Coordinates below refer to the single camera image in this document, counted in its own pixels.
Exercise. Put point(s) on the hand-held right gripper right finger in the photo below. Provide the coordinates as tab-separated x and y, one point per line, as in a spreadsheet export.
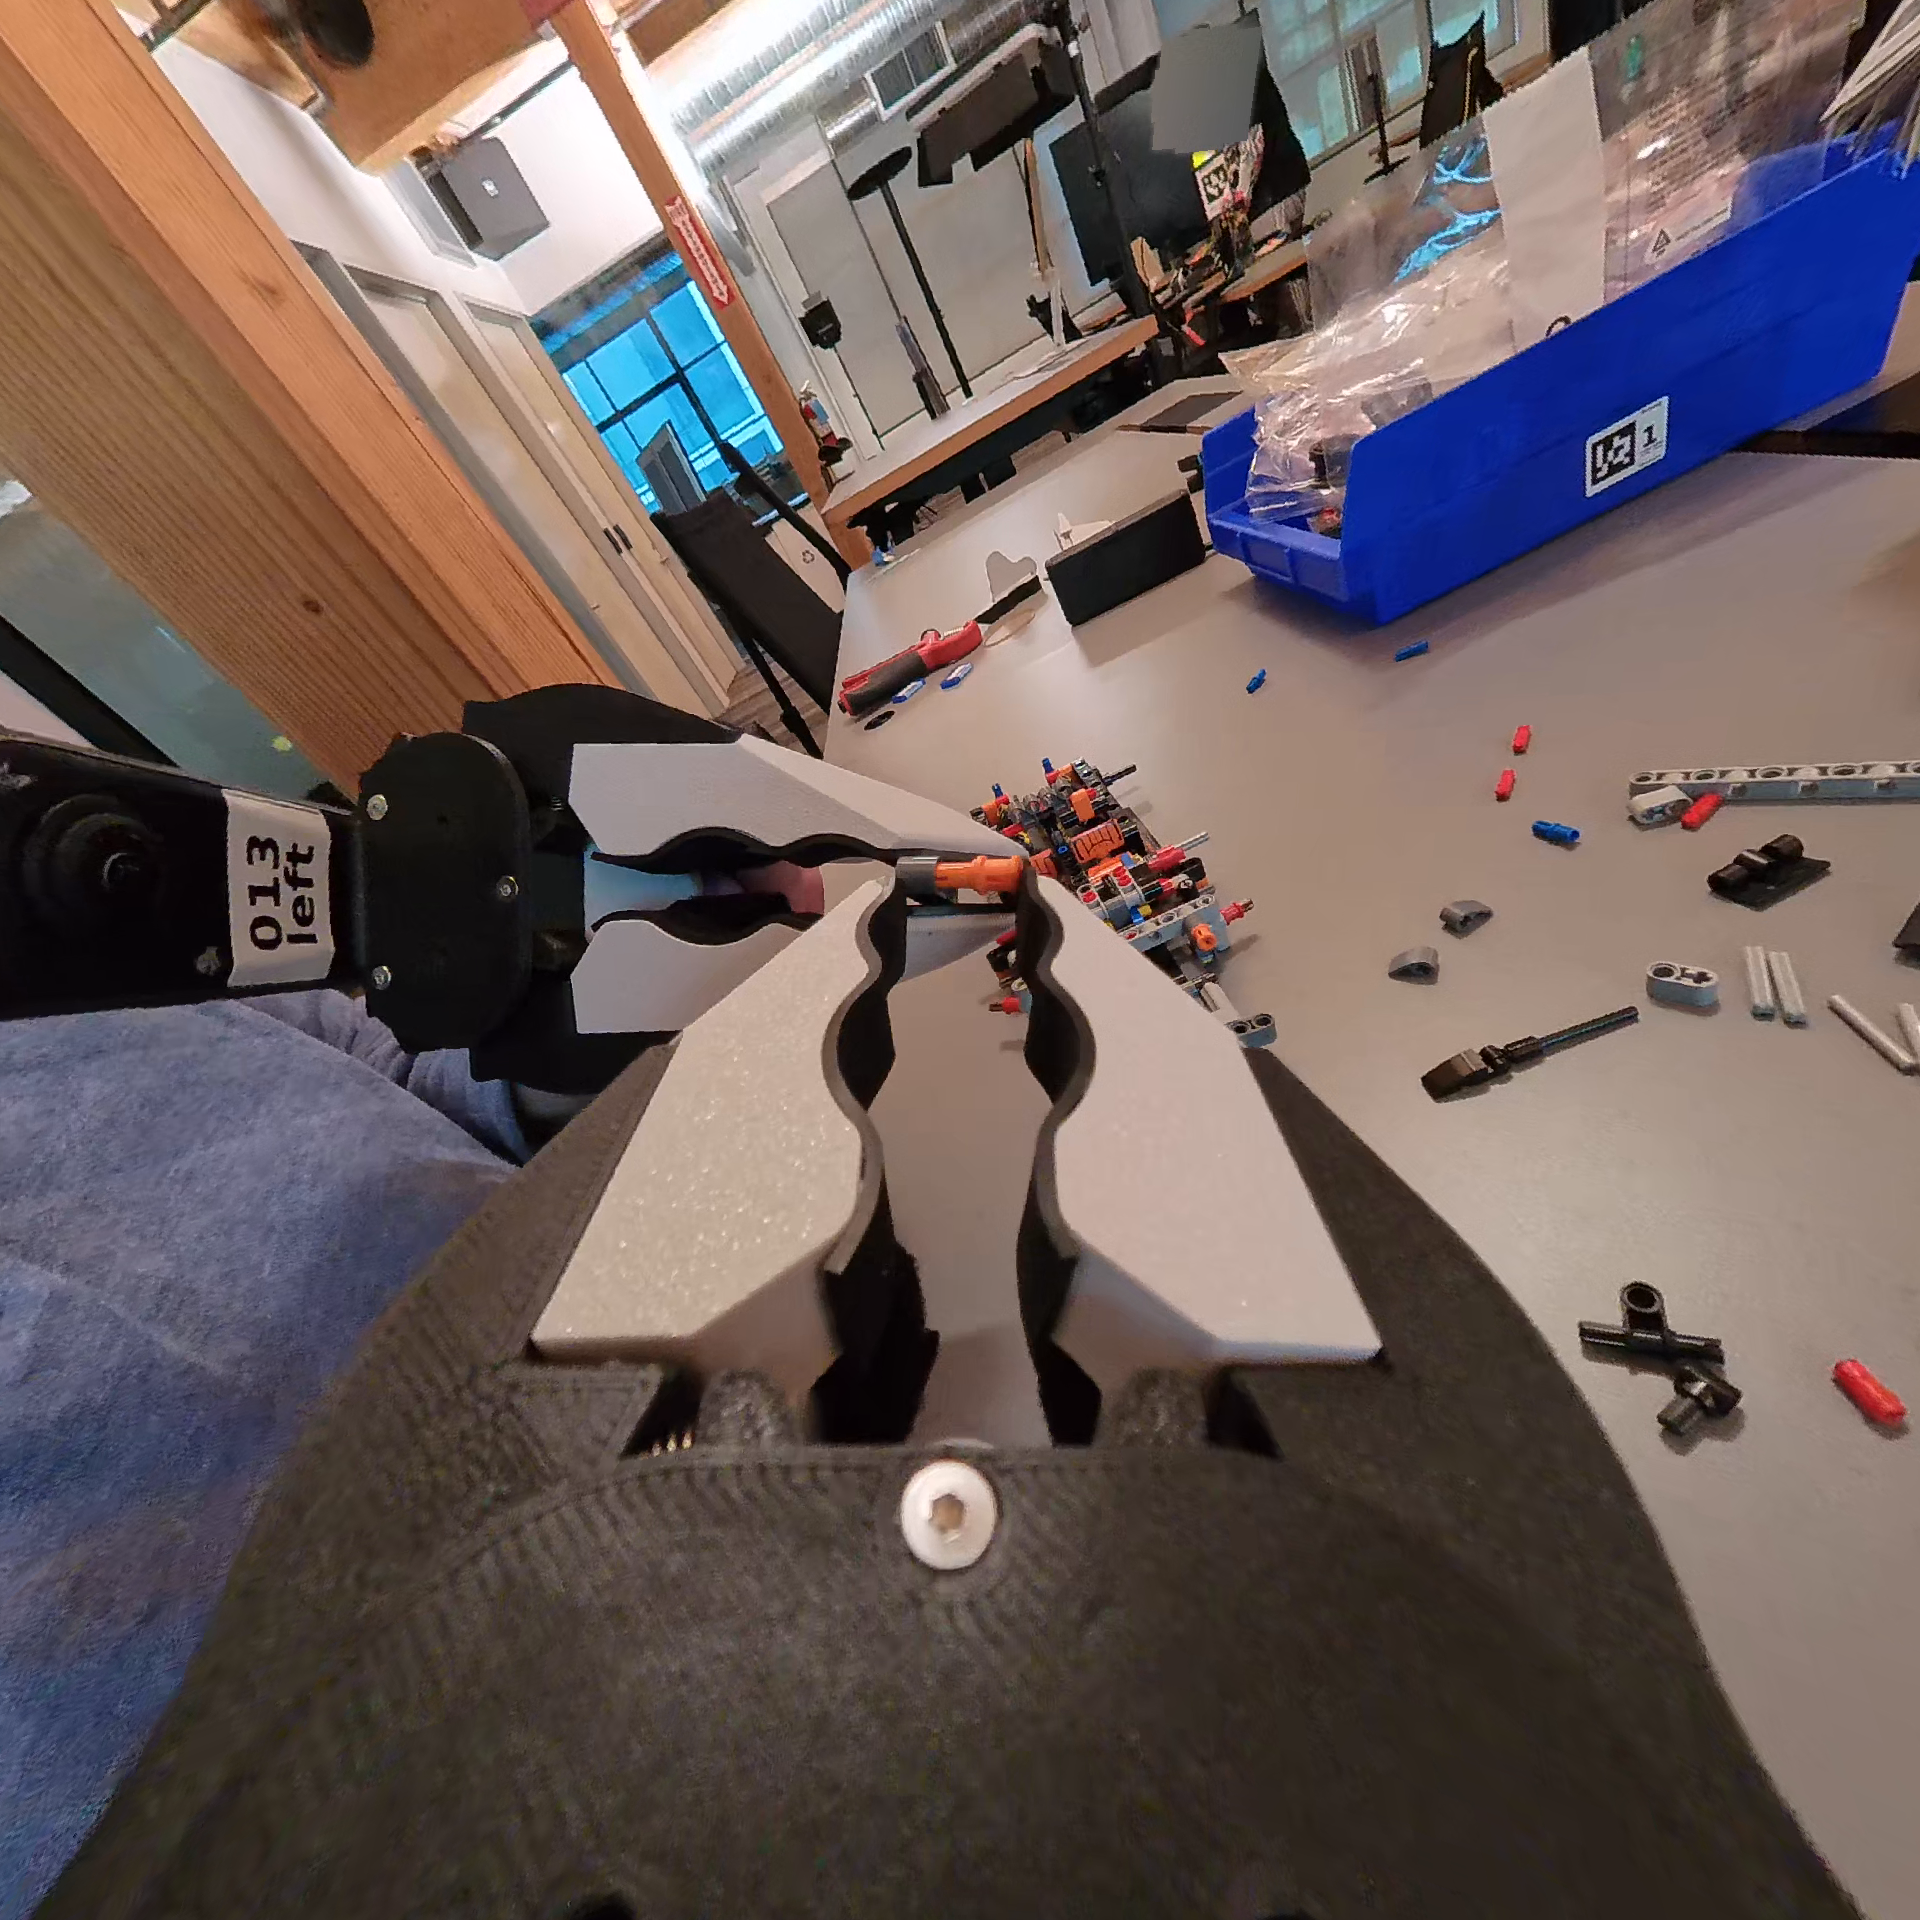
1201	1201

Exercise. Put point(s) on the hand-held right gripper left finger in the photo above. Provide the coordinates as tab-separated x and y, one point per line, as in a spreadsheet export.
720	1172

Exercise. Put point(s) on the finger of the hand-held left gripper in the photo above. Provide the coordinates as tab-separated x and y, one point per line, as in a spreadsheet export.
750	797
662	974

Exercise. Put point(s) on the orange lego pin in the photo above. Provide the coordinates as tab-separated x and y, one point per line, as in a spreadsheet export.
968	873

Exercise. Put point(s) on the small grey lego piece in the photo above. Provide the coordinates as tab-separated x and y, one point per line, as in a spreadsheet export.
1254	1024

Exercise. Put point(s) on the dark grey curved lego piece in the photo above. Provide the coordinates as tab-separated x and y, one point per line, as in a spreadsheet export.
1465	916
1410	963

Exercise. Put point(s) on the lego car build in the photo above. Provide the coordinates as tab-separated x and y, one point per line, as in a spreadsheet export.
1110	869

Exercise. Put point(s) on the black lego axle piece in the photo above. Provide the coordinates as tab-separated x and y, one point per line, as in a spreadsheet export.
1524	1051

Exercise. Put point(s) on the black lego cross connector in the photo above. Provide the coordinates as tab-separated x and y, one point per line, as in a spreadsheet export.
1650	1328

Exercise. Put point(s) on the black lego pin connector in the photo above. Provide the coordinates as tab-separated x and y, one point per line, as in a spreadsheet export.
1698	1398

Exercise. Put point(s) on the light grey lego connector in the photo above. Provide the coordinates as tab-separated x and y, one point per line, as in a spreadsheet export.
1650	805

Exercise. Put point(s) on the black lego hinge piece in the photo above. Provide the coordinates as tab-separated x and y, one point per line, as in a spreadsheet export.
1770	867

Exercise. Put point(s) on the long grey lego beam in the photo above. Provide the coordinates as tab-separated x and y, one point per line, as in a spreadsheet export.
1786	781

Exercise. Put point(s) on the person's left hand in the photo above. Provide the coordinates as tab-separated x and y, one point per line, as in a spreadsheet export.
465	1103

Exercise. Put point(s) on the black folding chair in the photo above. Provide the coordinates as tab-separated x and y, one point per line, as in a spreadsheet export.
758	599

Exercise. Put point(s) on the white cardboard piece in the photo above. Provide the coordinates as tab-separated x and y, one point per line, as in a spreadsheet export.
1014	579
1073	533

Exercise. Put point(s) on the blue lit window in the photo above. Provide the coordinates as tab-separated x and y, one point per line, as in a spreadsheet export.
651	389

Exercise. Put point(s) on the black box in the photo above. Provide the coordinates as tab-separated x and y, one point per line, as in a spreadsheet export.
1126	556

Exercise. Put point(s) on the long wooden table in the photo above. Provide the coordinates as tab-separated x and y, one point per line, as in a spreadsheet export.
991	413

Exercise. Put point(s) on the light grey two-hole liftarm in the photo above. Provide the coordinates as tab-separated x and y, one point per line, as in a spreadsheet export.
1683	984

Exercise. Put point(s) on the black light stand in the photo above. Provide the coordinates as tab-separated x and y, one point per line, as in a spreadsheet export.
908	285

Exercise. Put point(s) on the clear plastic bag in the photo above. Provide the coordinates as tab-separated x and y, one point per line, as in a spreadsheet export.
1335	413
1695	135

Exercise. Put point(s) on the black softbox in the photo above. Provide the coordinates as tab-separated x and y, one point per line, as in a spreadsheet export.
998	99

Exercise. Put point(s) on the blue storage bin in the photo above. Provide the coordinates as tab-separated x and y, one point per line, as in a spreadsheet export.
1559	452

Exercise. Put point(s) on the white paper bag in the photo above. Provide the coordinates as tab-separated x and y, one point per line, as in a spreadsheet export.
1545	196

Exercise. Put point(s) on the stack of booklets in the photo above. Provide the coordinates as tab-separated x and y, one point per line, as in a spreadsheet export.
1875	61

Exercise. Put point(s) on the wooden post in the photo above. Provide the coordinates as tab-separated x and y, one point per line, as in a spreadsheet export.
662	224

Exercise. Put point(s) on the black wall speaker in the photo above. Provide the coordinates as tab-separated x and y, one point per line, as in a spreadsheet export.
488	189

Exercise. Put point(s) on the silver air duct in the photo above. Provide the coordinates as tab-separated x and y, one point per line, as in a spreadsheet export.
796	76

